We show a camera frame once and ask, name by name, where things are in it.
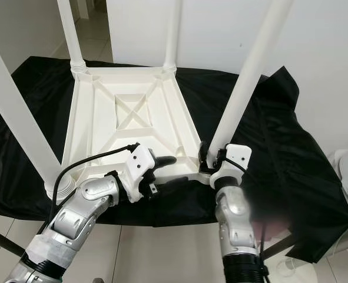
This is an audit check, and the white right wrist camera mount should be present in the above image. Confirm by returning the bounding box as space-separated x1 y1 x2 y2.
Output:
210 143 253 189

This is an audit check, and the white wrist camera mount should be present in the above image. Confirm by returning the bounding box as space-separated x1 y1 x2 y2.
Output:
210 143 253 189
118 144 160 203

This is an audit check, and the black cloth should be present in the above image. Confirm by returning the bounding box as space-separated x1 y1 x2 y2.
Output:
0 55 348 264

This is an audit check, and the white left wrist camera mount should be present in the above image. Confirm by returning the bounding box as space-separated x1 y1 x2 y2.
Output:
118 144 160 203

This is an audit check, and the black metal stand leg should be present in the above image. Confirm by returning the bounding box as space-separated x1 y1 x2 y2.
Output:
0 226 25 256
261 235 296 261

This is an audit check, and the pink object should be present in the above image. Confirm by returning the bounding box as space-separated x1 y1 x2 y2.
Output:
253 218 293 237

